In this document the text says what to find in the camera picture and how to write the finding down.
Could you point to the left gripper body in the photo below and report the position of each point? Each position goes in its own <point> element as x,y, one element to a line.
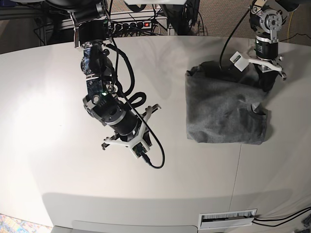
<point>267,59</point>

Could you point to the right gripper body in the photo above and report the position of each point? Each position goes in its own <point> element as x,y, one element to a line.
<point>129,128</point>

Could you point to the grey T-shirt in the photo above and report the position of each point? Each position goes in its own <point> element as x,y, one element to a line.
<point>224,105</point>

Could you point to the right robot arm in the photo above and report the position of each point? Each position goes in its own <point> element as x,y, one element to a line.
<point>106,100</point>

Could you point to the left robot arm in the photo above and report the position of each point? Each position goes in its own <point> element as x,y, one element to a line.
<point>266,20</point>

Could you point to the black power strip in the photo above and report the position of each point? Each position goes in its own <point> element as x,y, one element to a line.
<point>123,29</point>

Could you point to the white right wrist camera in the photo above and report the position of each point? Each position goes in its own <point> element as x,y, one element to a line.
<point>139,150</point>

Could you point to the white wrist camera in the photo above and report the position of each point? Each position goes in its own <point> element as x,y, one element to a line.
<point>239,61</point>
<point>139,150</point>

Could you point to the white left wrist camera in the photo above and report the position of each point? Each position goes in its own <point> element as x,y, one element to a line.
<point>239,61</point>

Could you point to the white cable grommet tray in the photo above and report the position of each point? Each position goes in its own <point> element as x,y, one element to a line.
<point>226,220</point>

